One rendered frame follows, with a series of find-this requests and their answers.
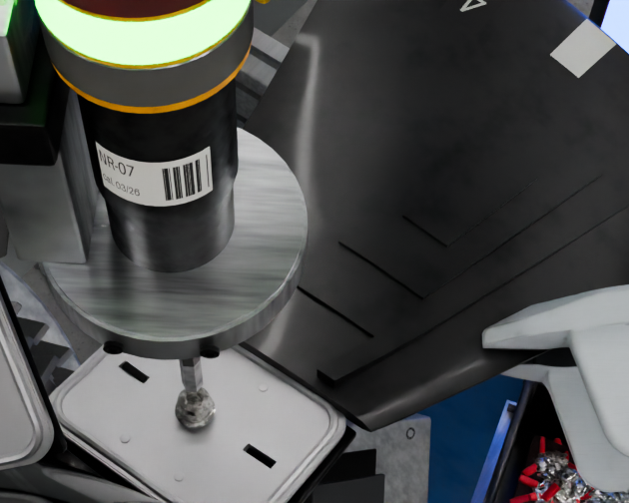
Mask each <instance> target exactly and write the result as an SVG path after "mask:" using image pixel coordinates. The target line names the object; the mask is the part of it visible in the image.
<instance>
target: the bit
mask: <svg viewBox="0 0 629 503"><path fill-rule="evenodd" d="M179 362H180V369H181V376H182V383H183V385H184V387H185V389H186V391H192V392H197V391H198V390H199V389H200V388H201V387H202V385H203V374H202V366H201V358H200V357H195V358H189V359H179Z"/></svg>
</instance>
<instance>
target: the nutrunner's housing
mask: <svg viewBox="0 0 629 503"><path fill-rule="evenodd" d="M77 97H78V102H79V107H80V112H81V116H82V121H83V126H84V131H85V136H86V141H87V145H88V150H89V155H90V160H91V165H92V169H93V174H94V178H95V182H96V185H97V187H98V190H99V192H100V193H101V195H102V196H103V198H104V199H105V202H106V207H107V212H108V217H109V222H110V227H111V232H112V235H113V239H114V241H115V243H116V245H117V247H118V248H119V250H120V251H121V252H122V254H123V255H124V256H125V257H127V258H128V259H129V260H130V261H132V262H133V263H135V264H137V265H139V266H141V267H143V268H146V269H149V270H152V271H157V272H166V273H172V272H183V271H188V270H192V269H195V268H197V267H200V266H202V265H204V264H206V263H208V262H209V261H211V260H212V259H214V258H215V257H216V256H217V255H218V254H220V252H221V251H222V250H223V249H224V248H225V247H226V245H227V244H228V242H229V240H230V238H231V236H232V233H233V230H234V225H235V206H234V182H235V180H236V176H237V173H238V167H239V156H238V129H237V103H236V76H235V77H234V78H233V79H232V81H231V82H230V83H229V84H228V85H226V86H225V87H224V88H223V89H221V90H220V91H219V92H217V93H216V94H214V95H212V96H211V97H209V98H207V99H206V100H203V101H201V102H199V103H197V104H195V105H192V106H189V107H186V108H183V109H179V110H174V111H170V112H163V113H154V114H138V113H127V112H122V111H117V110H112V109H109V108H106V107H103V106H100V105H97V104H95V103H93V102H91V101H89V100H87V99H85V98H84V97H82V96H80V95H79V94H77Z"/></svg>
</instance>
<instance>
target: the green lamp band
mask: <svg viewBox="0 0 629 503"><path fill-rule="evenodd" d="M249 2H250V0H212V1H211V2H209V3H207V4H205V5H204V6H202V7H200V8H198V9H195V10H193V11H191V12H189V13H186V14H183V15H180V16H176V17H173V18H169V19H164V20H159V21H151V22H130V23H126V22H116V21H108V20H103V19H98V18H94V17H91V16H88V15H85V14H82V13H80V12H77V11H75V10H73V9H70V8H69V7H67V6H65V5H64V4H62V3H60V2H59V1H57V0H35V3H36V7H37V9H38V11H39V14H40V16H41V18H42V19H43V21H44V22H45V24H46V25H47V27H48V28H49V29H50V30H51V31H52V32H53V33H54V34H55V35H56V36H57V37H58V38H59V39H60V40H62V41H63V42H64V43H65V44H67V45H69V46H70V47H72V48H74V49H75V50H77V51H79V52H81V53H84V54H86V55H88V56H91V57H94V58H97V59H100V60H103V61H108V62H113V63H119V64H130V65H148V64H158V63H165V62H169V61H174V60H178V59H181V58H184V57H188V56H191V55H193V54H195V53H197V52H200V51H202V50H204V49H206V48H208V47H209V46H211V45H213V44H214V43H216V42H217V41H219V40H220V39H221V38H223V37H224V36H225V35H226V34H227V33H228V32H229V31H230V30H231V29H232V28H233V27H235V25H236V24H237V23H238V21H239V20H240V19H241V18H242V16H243V14H244V12H245V11H246V9H247V7H248V5H249Z"/></svg>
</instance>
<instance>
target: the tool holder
mask: <svg viewBox="0 0 629 503"><path fill-rule="evenodd" d="M22 1H23V0H21V1H19V4H20V3H21V2H22ZM28 1H29V0H26V1H25V2H23V4H22V6H25V4H27V3H26V2H28ZM31 1H32V0H31ZM31 1H29V2H28V4H27V6H28V5H30V4H29V3H30V2H31ZM33 1H34V4H33V5H34V6H31V7H30V8H31V9H32V7H34V9H33V10H32V11H34V17H32V18H33V24H32V25H33V26H32V32H31V31H30V32H31V35H30V38H29V39H27V40H26V42H24V41H23V40H25V39H26V38H27V37H28V36H27V35H29V34H27V35H25V34H26V31H27V30H28V29H26V31H25V32H24V33H23V34H22V35H23V36H24V35H25V36H27V37H25V38H23V40H22V39H21V38H22V37H23V36H22V35H21V33H22V30H23V29H25V28H26V27H27V25H29V24H28V23H29V22H27V23H26V25H25V26H26V27H25V26H24V27H23V28H22V29H21V31H20V29H18V28H20V27H21V26H22V25H23V23H25V22H26V21H27V20H24V21H25V22H24V21H23V22H22V23H21V20H23V18H24V16H25V15H26V14H27V13H24V14H23V16H22V17H21V18H20V19H19V20H17V19H18V18H19V15H20V14H22V13H23V12H24V11H25V10H27V8H25V7H24V9H23V10H24V11H22V10H21V12H20V13H19V14H18V17H17V12H18V11H19V10H17V8H18V6H19V4H17V6H16V3H15V0H5V3H4V6H0V206H1V209H2V213H3V216H4V219H5V222H6V225H7V228H8V231H9V234H10V237H11V240H12V243H13V246H14V249H15V252H16V255H17V258H18V259H19V260H23V261H41V262H42V265H43V269H44V271H45V274H46V277H47V281H48V284H49V287H50V290H51V292H52V294H53V295H54V297H55V299H56V301H57V303H58V305H59V306H60V307H61V309H62V310H63V311H64V313H65V314H66V315H67V316H68V318H69V319H70V320H71V321H72V322H73V323H74V324H75V325H77V326H78V327H79V328H80V329H81V330H82V331H83V332H84V333H86V334H87V335H89V336H91V337H92V338H94V339H95V340H97V341H98V342H100V343H102V344H104V346H103V350H104V351H105V352H107V353H109V354H120V353H122V352H123V353H127V354H131V355H134V356H138V357H143V358H151V359H160V360H175V359H189V358H195V357H201V356H202V357H204V358H209V359H213V358H217V357H219V355H220V351H223V350H226V349H228V348H231V347H233V346H235V345H237V344H239V343H241V342H243V341H245V340H247V339H248V338H250V337H251V336H253V335H254V334H256V333H257V332H259V331H260V330H262V329H263V328H264V327H265V326H267V325H268V324H269V323H270V322H271V321H272V320H273V319H274V318H275V317H276V316H277V315H278V314H279V313H280V312H281V311H282V309H283V308H284V307H285V305H286V304H287V303H288V302H289V300H290V299H291V297H292V295H293V293H294V291H295V290H296V288H297V286H298V284H299V282H300V279H301V276H302V273H303V270H304V267H305V261H306V254H307V243H308V214H307V207H306V203H305V199H304V195H303V192H302V190H301V188H300V185H299V183H298V181H297V179H296V177H295V175H294V174H293V172H292V171H291V170H290V168H289V167H288V165H287V164H286V162H285V161H284V160H283V159H282V158H281V157H280V156H279V155H278V154H277V153H276V152H275V151H274V150H273V149H272V148H271V147H269V146H268V145H267V144H265V143H264V142H263V141H261V140H260V139H259V138H257V137H255V136H253V135H252V134H250V133H248V132H246V131H244V130H243V129H240V128H238V127H237V129H238V156H239V167H238V173H237V176H236V180H235V182H234V206H235V225H234V230H233V233H232V236H231V238H230V240H229V242H228V244H227V245H226V247H225V248H224V249H223V250H222V251H221V252H220V254H218V255H217V256H216V257H215V258H214V259H212V260H211V261H209V262H208V263H206V264H204V265H202V266H200V267H197V268H195V269H192V270H188V271H183V272H172V273H166V272H157V271H152V270H149V269H146V268H143V267H141V266H139V265H137V264H135V263H133V262H132V261H130V260H129V259H128V258H127V257H125V256H124V255H123V254H122V252H121V251H120V250H119V248H118V247H117V245H116V243H115V241H114V239H113V235H112V232H111V227H110V222H109V217H108V212H107V207H106V202H105V199H104V198H103V196H102V195H101V193H100V192H99V190H98V187H97V185H96V182H95V178H94V174H93V169H92V165H91V160H90V155H89V150H88V145H87V141H86V136H85V131H84V126H83V121H82V116H81V112H80V107H79V102H78V97H77V93H76V92H75V91H74V90H72V89H71V88H70V87H69V86H68V85H67V84H66V83H65V82H64V81H63V80H62V79H61V78H60V76H59V75H58V73H57V72H56V70H55V69H54V67H53V64H52V62H51V60H50V57H49V55H48V53H47V50H46V46H45V42H44V38H43V34H42V29H41V25H40V21H39V16H38V12H37V8H36V3H35V0H33ZM24 3H25V4H24ZM31 3H32V2H31ZM22 6H20V8H18V9H22ZM27 6H26V7H27ZM16 7H17V8H16ZM31 9H29V10H31ZM27 11H28V10H27ZM25 12H26V11H25ZM24 19H25V18H24ZM17 22H18V23H19V22H20V23H21V24H20V25H21V26H19V27H18V23H17ZM23 42H24V43H23Z"/></svg>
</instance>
